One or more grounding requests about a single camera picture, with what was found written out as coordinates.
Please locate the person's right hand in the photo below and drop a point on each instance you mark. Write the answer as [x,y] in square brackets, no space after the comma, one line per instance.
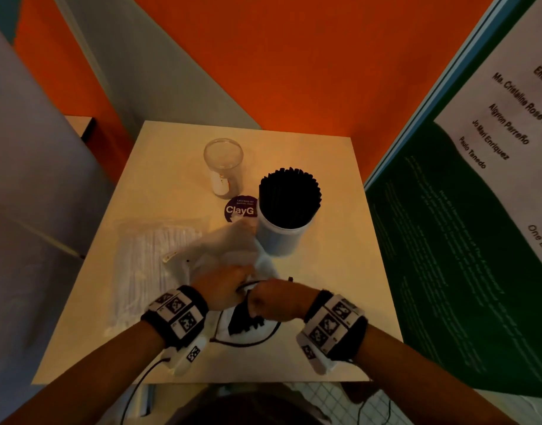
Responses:
[280,300]

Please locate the person's left hand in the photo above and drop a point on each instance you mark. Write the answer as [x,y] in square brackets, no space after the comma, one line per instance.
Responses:
[218,289]

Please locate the person's right fingers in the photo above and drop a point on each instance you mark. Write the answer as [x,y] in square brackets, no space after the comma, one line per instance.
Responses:
[252,303]

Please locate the person's left fingers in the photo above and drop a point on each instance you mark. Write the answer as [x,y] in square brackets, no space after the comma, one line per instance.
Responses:
[244,277]

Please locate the white plastic bag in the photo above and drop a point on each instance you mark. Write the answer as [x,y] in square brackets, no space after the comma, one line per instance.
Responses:
[229,247]

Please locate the person's right forearm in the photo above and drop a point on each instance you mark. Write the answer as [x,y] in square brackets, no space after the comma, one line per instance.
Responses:
[421,380]

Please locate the person's left forearm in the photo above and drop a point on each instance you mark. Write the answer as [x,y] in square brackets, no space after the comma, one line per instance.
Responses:
[98,376]

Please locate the white cylindrical container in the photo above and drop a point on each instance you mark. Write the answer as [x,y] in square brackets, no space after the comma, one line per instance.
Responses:
[280,238]

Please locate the purple round sticker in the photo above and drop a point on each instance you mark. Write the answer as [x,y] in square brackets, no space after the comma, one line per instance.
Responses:
[236,210]

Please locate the bundle of black straws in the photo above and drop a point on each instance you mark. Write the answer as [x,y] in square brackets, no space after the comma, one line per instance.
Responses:
[289,196]

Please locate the clear packet of white straws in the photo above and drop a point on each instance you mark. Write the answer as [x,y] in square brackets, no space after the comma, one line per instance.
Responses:
[145,267]

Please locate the clear drinking glass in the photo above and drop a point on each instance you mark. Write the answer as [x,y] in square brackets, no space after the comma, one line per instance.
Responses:
[223,169]

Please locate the green and white poster board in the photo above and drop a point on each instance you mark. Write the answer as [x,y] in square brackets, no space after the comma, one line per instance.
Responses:
[466,216]

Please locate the black left wrist camera band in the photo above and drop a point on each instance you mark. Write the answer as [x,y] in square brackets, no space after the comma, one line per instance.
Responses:
[178,315]

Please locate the black wrist camera band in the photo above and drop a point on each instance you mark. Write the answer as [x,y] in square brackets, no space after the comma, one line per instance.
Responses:
[333,327]
[178,315]

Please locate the black right wrist camera band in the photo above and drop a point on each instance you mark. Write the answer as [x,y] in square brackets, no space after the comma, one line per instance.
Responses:
[333,327]

